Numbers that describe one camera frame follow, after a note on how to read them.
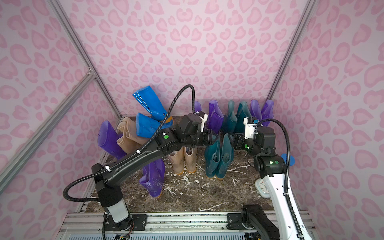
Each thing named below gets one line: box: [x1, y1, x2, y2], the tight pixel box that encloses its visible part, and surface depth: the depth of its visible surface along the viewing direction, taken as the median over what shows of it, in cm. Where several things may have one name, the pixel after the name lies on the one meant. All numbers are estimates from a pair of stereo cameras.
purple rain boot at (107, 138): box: [97, 120, 127, 160], surface depth 78 cm
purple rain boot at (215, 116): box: [208, 100, 224, 134], surface depth 88 cm
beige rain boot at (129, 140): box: [117, 117, 151, 154], surface depth 82 cm
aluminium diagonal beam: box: [0, 68, 96, 192], surface depth 64 cm
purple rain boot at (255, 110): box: [250, 99, 263, 121], surface depth 92 cm
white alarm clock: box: [254, 178, 270, 198], surface depth 83 cm
